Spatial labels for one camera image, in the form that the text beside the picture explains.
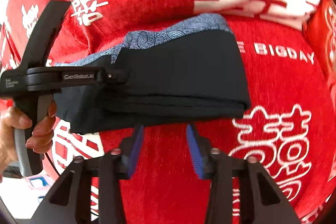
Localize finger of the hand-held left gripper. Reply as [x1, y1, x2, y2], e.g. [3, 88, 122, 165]
[105, 69, 132, 87]

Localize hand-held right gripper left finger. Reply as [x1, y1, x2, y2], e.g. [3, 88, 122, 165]
[29, 124, 145, 224]

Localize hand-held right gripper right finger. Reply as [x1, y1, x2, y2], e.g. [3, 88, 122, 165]
[186, 124, 302, 224]

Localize black pants with blue trim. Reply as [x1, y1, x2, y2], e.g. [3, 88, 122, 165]
[54, 13, 252, 135]

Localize person's left hand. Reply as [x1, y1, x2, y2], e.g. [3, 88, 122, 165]
[0, 100, 57, 169]

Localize red printed blanket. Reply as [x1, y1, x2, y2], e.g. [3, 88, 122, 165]
[0, 0, 336, 224]

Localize red pillow with gold embroidery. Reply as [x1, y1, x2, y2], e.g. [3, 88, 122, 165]
[303, 0, 336, 80]

